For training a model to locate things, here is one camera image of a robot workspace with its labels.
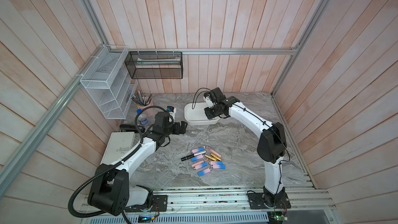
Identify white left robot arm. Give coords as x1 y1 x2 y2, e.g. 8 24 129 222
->
88 111 188 216

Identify black stapler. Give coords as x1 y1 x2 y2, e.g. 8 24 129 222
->
119 124 146 133

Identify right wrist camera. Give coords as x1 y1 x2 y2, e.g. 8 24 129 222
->
204 96 214 108

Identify black mesh wall basket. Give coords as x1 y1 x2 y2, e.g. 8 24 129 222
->
124 51 183 79

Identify white wire mesh shelf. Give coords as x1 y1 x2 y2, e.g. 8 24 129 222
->
80 45 138 120

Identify pink round cup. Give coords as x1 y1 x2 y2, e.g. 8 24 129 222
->
137 101 155 117

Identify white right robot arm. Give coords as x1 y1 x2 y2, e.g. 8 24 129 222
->
204 88 287 196

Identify white plastic storage box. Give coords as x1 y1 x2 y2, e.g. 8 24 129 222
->
184 102 220 125

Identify white book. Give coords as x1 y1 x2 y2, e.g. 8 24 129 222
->
100 132 135 164

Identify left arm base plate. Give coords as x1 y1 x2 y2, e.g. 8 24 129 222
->
125 195 168 213

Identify small clear water bottle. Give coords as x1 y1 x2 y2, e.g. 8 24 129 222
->
137 110 148 125

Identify gold lipstick tube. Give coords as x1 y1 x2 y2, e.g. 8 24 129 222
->
210 153 222 161
205 154 218 161

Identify pink blue lipstick bottom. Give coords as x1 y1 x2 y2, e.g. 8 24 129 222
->
198 168 211 176

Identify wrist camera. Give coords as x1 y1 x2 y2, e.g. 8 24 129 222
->
166 106 176 120
204 96 214 108

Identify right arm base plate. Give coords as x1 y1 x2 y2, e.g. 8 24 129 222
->
246 190 291 209

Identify pink clear lip gloss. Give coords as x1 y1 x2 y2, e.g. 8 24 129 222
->
206 146 222 158

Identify pink blue lipstick far right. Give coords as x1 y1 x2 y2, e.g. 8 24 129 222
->
211 164 226 170

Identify pink blue lipstick top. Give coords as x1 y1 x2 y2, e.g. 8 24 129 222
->
191 147 205 153

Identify black corrugated cable hose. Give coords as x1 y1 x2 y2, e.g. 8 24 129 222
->
67 105 171 218

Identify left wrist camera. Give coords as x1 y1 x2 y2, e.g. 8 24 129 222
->
166 106 176 120

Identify pink blue lipstick middle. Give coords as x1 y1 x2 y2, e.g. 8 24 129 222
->
191 159 208 167

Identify pink blue lipstick tube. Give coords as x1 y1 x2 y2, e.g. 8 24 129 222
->
191 155 205 162

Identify pens in cup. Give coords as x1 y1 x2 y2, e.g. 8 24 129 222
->
132 90 153 106

